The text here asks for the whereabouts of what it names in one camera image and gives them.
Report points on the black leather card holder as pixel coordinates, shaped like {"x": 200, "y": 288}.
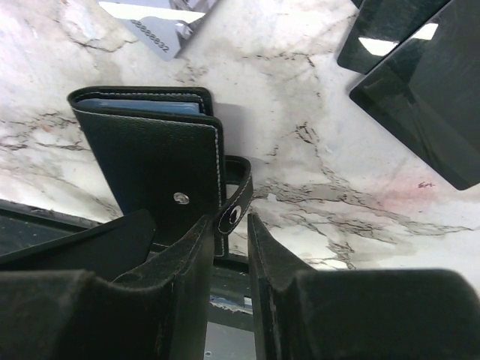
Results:
{"x": 162, "y": 149}

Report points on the silver grey credit card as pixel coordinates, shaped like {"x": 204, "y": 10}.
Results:
{"x": 164, "y": 26}

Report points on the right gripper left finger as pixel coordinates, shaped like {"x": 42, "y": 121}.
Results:
{"x": 157, "y": 310}

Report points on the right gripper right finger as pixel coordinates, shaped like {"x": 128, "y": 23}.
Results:
{"x": 303, "y": 313}

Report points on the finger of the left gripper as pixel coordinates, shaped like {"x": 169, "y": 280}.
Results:
{"x": 117, "y": 246}

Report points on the small black card stack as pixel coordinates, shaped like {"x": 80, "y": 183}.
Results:
{"x": 419, "y": 67}

